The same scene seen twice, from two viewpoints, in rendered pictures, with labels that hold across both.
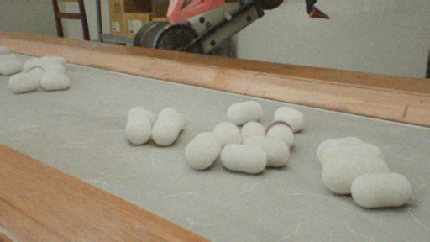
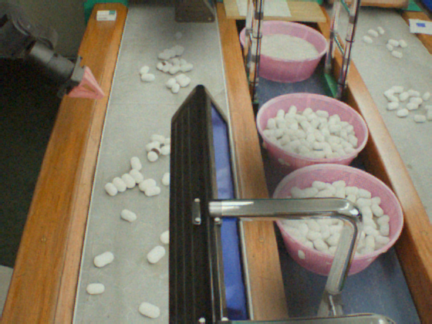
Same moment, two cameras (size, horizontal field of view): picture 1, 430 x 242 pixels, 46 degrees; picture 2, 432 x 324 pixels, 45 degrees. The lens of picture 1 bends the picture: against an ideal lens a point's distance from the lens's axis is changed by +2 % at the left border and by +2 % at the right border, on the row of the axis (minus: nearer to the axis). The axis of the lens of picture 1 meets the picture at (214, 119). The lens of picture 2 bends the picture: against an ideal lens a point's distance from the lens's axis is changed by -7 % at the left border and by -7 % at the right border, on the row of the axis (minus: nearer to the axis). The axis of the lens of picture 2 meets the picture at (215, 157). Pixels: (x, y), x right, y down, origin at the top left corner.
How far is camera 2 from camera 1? 170 cm
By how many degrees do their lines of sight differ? 115
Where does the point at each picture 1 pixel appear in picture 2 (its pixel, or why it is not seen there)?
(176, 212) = (208, 62)
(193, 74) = (99, 116)
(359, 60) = not seen: outside the picture
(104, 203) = (227, 53)
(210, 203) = (201, 62)
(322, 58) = not seen: outside the picture
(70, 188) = (227, 57)
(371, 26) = not seen: outside the picture
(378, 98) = (109, 64)
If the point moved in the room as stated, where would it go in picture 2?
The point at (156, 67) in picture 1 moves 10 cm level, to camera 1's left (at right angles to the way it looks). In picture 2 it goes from (94, 135) to (121, 154)
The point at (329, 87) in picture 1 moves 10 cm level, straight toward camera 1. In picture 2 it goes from (105, 72) to (138, 62)
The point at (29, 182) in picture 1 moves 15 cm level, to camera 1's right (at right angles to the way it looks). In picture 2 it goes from (231, 61) to (193, 43)
